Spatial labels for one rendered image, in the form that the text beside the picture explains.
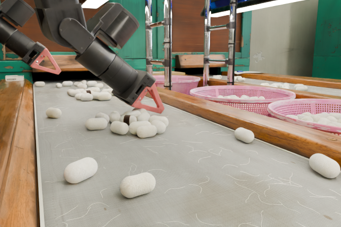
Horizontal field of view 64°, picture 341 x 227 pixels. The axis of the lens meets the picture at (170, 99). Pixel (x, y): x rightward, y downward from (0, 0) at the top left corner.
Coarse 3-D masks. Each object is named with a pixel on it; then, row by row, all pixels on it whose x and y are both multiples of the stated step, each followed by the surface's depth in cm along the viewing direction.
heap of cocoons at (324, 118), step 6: (306, 114) 57; (318, 114) 57; (324, 114) 57; (330, 114) 58; (336, 114) 57; (306, 120) 53; (312, 120) 54; (318, 120) 55; (324, 120) 53; (330, 120) 54; (336, 120) 54; (336, 126) 48
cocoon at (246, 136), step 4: (240, 128) 41; (244, 128) 41; (236, 132) 41; (240, 132) 40; (244, 132) 40; (248, 132) 39; (252, 132) 40; (236, 136) 41; (240, 136) 40; (244, 136) 39; (248, 136) 39; (252, 136) 39; (244, 140) 39; (248, 140) 39; (252, 140) 39
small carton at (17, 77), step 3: (6, 75) 103; (9, 75) 103; (12, 75) 103; (15, 75) 103; (18, 75) 103; (21, 75) 103; (6, 78) 101; (9, 78) 102; (12, 78) 102; (15, 78) 103; (18, 78) 103; (21, 78) 104; (6, 81) 102; (9, 81) 102
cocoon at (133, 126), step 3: (132, 123) 43; (135, 123) 43; (138, 123) 43; (141, 123) 44; (144, 123) 44; (147, 123) 44; (150, 123) 45; (129, 126) 43; (132, 126) 43; (135, 126) 43; (138, 126) 43; (129, 129) 43; (132, 129) 43; (135, 129) 43; (132, 132) 43; (135, 132) 43
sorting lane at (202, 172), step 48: (48, 96) 83; (144, 96) 82; (48, 144) 39; (96, 144) 39; (144, 144) 39; (192, 144) 39; (240, 144) 39; (48, 192) 26; (96, 192) 26; (192, 192) 26; (240, 192) 26; (288, 192) 26; (336, 192) 26
